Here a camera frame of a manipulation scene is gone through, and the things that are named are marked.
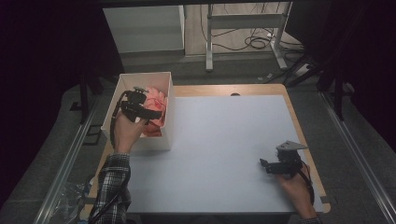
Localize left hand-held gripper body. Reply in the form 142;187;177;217
120;86;150;123

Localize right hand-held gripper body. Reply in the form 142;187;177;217
275;140;309;179

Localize pink glove with red cord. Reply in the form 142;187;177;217
145;86;169;127

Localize white box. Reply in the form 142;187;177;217
101;71;176;152

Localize person's left hand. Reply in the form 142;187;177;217
112;110;149;155

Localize person's right hand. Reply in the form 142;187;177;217
275;168;318;220

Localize pale blue table mat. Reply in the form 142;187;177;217
125;94;325;216

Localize dark metal stand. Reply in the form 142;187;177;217
317;54;347;122
69;72;105;125

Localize white cabinet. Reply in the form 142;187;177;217
102;4;186;54

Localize white power strip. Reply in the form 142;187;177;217
293;63;313;77

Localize clear plastic bag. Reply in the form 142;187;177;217
53;176;95;224

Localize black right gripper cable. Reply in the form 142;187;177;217
297;162;316;207

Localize aluminium rail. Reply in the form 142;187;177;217
32;94;101;224
319;91;396;224

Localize black floor cables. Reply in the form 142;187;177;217
199;2;305;54

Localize grey metal desk frame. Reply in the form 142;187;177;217
205;1;294;73

